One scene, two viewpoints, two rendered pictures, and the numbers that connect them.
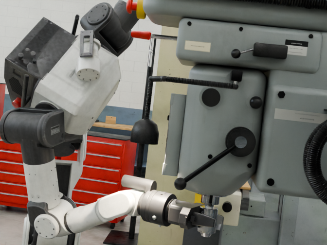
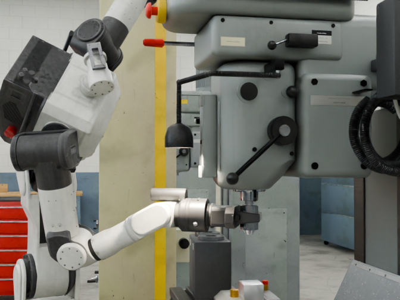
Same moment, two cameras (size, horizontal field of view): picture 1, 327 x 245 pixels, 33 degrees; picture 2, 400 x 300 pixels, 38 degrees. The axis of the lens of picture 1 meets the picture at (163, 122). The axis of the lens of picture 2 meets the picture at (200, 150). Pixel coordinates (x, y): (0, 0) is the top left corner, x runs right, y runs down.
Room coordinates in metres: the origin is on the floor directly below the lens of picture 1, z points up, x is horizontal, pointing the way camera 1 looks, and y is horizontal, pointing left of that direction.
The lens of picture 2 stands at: (-0.02, 0.38, 1.38)
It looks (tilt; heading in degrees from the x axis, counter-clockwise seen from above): 1 degrees up; 345
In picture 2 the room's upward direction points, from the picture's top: straight up
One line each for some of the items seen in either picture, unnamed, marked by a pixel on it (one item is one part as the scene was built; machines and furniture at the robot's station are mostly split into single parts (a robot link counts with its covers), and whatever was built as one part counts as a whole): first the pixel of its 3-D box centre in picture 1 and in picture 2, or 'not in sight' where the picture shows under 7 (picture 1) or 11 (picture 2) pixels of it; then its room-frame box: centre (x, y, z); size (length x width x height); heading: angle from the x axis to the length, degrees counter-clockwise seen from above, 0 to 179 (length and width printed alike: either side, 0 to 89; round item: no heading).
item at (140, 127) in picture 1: (145, 130); (178, 135); (1.40, 0.04, 1.45); 0.07 x 0.07 x 0.06
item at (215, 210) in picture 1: (208, 209); (249, 206); (1.39, -0.14, 1.26); 0.05 x 0.05 x 0.01
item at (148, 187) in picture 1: (141, 198); (172, 209); (1.50, 0.04, 1.25); 0.11 x 0.11 x 0.11; 63
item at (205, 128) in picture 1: (220, 130); (250, 127); (1.39, -0.15, 1.47); 0.21 x 0.19 x 0.32; 176
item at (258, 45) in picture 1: (258, 52); (291, 43); (1.25, -0.20, 1.66); 0.12 x 0.04 x 0.04; 86
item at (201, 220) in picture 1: (202, 220); (247, 218); (1.37, -0.13, 1.24); 0.06 x 0.02 x 0.03; 63
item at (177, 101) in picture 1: (174, 134); (207, 136); (1.40, -0.03, 1.45); 0.04 x 0.04 x 0.21; 86
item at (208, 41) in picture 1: (245, 49); (264, 47); (1.39, -0.18, 1.68); 0.34 x 0.24 x 0.10; 86
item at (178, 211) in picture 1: (176, 212); (214, 216); (1.44, -0.06, 1.24); 0.13 x 0.12 x 0.10; 153
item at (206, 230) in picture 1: (207, 221); (249, 219); (1.39, -0.14, 1.23); 0.05 x 0.05 x 0.06
